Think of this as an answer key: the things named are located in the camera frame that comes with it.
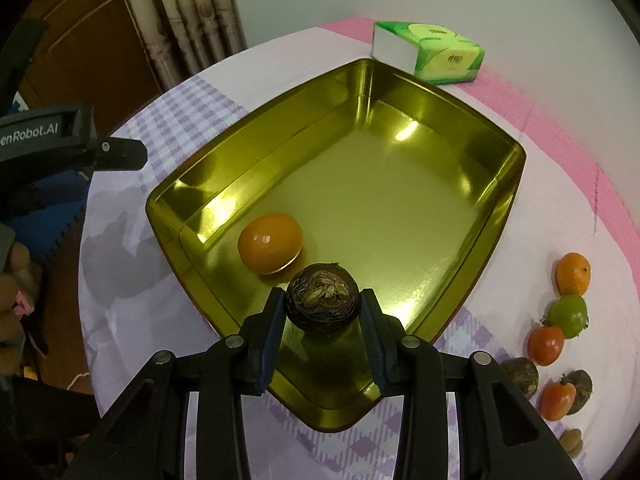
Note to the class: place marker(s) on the orange mandarin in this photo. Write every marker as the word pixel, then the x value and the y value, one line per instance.
pixel 267 242
pixel 573 272

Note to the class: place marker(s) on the red oval tomato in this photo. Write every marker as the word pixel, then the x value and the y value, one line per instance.
pixel 556 400

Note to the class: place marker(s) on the green tomato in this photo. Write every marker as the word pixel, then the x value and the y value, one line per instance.
pixel 567 314

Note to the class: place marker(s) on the pink and purple checked tablecloth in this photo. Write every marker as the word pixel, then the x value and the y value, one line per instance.
pixel 550 200

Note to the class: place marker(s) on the patterned beige curtain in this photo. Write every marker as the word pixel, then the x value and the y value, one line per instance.
pixel 190 10

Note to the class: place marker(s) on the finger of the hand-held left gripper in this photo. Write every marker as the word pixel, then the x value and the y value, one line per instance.
pixel 125 154

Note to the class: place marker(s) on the dark brown round fruit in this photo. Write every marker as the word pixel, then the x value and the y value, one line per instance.
pixel 582 390
pixel 522 375
pixel 320 310

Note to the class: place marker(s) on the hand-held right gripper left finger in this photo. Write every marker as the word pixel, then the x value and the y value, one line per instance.
pixel 272 342

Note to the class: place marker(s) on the brown wooden door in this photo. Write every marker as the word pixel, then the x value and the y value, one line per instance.
pixel 85 35

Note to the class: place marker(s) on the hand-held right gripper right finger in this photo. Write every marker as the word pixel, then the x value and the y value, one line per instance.
pixel 376 347

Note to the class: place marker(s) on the red round tomato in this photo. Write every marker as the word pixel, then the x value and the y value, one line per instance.
pixel 546 345

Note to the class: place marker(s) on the gold tin box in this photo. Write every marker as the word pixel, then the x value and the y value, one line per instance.
pixel 375 200

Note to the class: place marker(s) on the small tan round fruit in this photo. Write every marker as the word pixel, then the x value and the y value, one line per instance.
pixel 571 442

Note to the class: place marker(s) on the green tissue pack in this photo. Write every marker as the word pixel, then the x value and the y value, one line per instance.
pixel 440 55

